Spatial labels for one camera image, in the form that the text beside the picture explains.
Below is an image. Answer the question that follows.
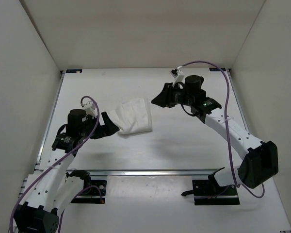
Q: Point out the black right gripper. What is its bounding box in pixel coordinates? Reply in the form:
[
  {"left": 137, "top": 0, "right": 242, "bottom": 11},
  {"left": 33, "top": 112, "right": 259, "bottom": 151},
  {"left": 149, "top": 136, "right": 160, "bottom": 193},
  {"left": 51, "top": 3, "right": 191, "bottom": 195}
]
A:
[{"left": 151, "top": 83, "right": 193, "bottom": 109}]

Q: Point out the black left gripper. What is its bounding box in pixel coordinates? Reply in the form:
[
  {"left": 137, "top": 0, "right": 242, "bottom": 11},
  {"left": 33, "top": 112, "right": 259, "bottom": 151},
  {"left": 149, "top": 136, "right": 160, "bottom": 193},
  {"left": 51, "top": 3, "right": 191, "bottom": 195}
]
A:
[{"left": 82, "top": 109, "right": 121, "bottom": 137}]

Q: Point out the white pleated skirt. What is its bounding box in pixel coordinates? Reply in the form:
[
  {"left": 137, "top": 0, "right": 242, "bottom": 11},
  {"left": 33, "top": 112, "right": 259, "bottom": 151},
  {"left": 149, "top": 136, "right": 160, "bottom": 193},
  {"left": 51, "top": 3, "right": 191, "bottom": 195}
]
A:
[{"left": 108, "top": 98, "right": 153, "bottom": 136}]

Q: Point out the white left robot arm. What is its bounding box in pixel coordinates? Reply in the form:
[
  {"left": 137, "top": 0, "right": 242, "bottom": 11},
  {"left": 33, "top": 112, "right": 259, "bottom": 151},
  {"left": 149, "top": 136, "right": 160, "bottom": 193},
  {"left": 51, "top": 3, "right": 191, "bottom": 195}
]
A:
[{"left": 12, "top": 109, "right": 119, "bottom": 233}]

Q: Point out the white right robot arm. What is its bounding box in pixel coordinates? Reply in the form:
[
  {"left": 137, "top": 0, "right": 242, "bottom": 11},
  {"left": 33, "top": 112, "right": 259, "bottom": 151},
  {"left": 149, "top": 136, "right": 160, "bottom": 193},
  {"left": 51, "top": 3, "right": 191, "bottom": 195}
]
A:
[{"left": 151, "top": 75, "right": 279, "bottom": 195}]

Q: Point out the right blue corner label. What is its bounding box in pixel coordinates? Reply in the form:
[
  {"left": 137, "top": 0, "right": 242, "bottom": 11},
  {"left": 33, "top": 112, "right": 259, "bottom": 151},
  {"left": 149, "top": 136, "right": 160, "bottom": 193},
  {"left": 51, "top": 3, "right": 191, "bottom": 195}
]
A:
[{"left": 209, "top": 67, "right": 226, "bottom": 72}]

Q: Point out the blue corner label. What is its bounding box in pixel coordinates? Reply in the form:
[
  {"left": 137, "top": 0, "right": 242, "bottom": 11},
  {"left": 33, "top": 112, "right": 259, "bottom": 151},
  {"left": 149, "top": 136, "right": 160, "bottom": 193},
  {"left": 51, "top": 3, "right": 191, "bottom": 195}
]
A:
[
  {"left": 209, "top": 67, "right": 226, "bottom": 72},
  {"left": 65, "top": 69, "right": 82, "bottom": 73}
]

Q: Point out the left blue corner label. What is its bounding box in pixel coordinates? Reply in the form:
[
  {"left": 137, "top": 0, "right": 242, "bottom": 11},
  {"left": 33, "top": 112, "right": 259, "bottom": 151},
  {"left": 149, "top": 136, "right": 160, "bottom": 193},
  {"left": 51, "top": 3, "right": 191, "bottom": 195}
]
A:
[{"left": 65, "top": 69, "right": 82, "bottom": 73}]

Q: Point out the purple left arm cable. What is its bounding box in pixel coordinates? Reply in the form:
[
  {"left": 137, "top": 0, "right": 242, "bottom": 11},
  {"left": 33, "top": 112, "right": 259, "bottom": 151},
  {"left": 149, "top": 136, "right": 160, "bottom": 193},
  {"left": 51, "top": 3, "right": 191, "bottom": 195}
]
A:
[{"left": 8, "top": 96, "right": 105, "bottom": 233}]

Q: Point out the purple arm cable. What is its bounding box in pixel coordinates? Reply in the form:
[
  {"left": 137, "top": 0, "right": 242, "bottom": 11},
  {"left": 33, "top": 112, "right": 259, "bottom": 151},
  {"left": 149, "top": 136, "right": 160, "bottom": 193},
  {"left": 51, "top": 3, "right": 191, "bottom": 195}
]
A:
[
  {"left": 171, "top": 60, "right": 265, "bottom": 199},
  {"left": 8, "top": 96, "right": 105, "bottom": 233}
]

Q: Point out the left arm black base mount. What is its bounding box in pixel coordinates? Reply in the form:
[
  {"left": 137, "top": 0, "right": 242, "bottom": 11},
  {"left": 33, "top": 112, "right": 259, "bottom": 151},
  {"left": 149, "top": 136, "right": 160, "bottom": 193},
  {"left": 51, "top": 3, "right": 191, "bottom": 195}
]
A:
[{"left": 66, "top": 169, "right": 107, "bottom": 204}]

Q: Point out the right side aluminium rail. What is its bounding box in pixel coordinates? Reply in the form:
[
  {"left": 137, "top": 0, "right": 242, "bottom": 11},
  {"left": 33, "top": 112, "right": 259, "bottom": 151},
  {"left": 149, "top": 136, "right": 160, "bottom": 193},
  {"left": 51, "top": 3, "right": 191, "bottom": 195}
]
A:
[{"left": 227, "top": 68, "right": 250, "bottom": 132}]

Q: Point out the left side aluminium rail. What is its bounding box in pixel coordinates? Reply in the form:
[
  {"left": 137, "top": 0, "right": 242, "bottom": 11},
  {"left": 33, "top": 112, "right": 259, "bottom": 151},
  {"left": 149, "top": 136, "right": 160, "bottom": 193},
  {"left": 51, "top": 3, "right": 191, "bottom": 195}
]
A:
[{"left": 33, "top": 70, "right": 65, "bottom": 170}]

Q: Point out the aluminium table edge rail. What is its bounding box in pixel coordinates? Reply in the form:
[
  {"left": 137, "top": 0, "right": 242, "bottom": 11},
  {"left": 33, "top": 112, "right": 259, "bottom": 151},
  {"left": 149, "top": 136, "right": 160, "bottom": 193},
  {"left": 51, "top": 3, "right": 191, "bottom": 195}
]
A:
[{"left": 88, "top": 169, "right": 216, "bottom": 176}]

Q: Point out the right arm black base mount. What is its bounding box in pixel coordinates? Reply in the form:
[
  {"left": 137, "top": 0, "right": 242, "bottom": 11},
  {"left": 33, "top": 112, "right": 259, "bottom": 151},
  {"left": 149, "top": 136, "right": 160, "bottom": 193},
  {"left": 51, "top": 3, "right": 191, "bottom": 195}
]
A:
[{"left": 181, "top": 167, "right": 240, "bottom": 206}]

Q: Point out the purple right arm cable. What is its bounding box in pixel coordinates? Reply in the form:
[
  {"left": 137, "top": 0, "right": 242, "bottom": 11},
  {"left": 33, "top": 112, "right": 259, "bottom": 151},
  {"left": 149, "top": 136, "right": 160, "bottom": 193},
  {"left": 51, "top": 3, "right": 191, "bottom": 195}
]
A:
[{"left": 171, "top": 60, "right": 265, "bottom": 199}]

